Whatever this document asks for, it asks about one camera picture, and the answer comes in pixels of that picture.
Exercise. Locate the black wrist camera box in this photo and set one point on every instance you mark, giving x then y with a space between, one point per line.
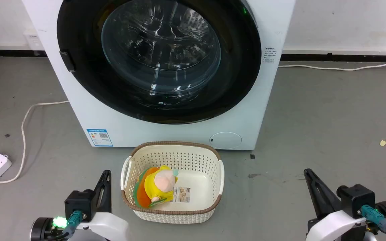
355 196
79 202

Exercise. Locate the paper product label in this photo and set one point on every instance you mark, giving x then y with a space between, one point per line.
181 194

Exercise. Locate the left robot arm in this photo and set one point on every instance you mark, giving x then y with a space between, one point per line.
42 229

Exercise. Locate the yellow paper scrap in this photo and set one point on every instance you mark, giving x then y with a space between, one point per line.
383 142

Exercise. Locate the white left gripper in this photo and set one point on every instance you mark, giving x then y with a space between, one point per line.
107 226

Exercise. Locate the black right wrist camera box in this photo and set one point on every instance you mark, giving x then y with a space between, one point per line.
355 196

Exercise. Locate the round white filter cover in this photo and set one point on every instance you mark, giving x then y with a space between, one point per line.
226 140

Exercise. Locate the blue energy label sticker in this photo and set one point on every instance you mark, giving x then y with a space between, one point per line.
100 137

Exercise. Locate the small warning text sticker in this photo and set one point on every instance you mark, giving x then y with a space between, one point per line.
271 55

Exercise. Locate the yellow orange plush doll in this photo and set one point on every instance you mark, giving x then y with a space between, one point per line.
157 187

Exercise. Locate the round black glass washer door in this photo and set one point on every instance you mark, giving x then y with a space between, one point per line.
159 57

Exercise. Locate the white front-load washing machine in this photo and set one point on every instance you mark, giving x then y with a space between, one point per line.
166 134

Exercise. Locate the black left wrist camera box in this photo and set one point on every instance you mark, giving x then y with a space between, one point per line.
79 202

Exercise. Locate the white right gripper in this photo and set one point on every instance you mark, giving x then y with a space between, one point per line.
337 226

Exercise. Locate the cream perforated laundry basket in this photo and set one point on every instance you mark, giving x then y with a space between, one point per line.
196 157

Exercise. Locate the white wall outlet box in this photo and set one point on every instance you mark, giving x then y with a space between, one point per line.
33 39

